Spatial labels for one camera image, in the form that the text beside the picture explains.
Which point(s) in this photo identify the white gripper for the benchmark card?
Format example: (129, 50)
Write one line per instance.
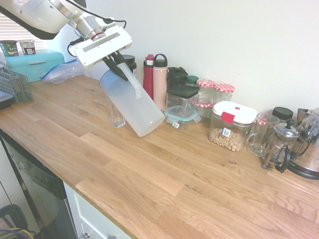
(104, 47)

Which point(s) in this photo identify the translucent pitcher with blue lid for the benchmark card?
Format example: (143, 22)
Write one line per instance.
(134, 112)

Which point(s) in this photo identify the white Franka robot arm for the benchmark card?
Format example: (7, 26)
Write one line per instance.
(37, 15)

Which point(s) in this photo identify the red water bottle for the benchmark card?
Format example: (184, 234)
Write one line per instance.
(148, 79)

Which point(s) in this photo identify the pink water bottle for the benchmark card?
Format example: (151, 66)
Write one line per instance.
(159, 84)

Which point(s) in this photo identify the dark jar with black lid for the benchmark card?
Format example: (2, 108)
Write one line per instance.
(132, 64)

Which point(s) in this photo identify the clear zip plastic bag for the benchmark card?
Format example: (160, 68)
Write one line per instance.
(62, 73)

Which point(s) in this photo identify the clear drinking glass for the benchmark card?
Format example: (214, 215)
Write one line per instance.
(115, 122)

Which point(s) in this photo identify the square container black lid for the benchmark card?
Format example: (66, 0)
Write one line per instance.
(183, 89)

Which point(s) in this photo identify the jar with green lid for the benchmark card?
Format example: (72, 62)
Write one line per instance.
(192, 80)

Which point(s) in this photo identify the glass container teal lid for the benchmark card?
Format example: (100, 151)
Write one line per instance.
(180, 113)

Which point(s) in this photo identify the teal bread box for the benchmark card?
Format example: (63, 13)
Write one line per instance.
(32, 64)

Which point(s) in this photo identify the red yogurt cup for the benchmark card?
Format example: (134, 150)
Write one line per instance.
(27, 47)

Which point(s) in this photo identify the glass jar red gingham lid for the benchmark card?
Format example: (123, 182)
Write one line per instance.
(224, 88)
(205, 83)

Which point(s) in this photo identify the small jar red gingham lid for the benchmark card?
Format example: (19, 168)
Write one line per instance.
(203, 103)
(261, 122)

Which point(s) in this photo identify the grey plastic cutlery basket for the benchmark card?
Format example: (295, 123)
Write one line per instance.
(22, 87)

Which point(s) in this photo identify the green oats cup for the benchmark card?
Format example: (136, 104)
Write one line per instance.
(10, 48)

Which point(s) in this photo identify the window blind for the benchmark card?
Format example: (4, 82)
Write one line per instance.
(12, 30)

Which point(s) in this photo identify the black dish tray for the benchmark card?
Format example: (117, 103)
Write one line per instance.
(5, 103)

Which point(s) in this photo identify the cereal container white red lid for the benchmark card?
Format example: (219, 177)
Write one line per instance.
(231, 112)

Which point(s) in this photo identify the black dishwasher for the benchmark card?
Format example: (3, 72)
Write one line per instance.
(37, 179)

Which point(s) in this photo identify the white cabinet drawer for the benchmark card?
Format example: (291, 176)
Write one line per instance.
(92, 219)

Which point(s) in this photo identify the clear glass mug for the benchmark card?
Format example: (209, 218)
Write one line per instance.
(259, 147)

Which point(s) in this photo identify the glass jar black lid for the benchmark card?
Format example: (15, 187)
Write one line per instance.
(282, 112)

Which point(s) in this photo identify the metal drawer knob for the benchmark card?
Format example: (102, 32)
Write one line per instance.
(86, 235)
(111, 237)

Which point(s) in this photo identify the glass French press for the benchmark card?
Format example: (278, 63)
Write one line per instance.
(284, 134)

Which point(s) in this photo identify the stainless steel kettle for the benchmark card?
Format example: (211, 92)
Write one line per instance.
(309, 161)

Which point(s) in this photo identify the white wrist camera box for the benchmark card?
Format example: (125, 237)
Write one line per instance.
(107, 23)

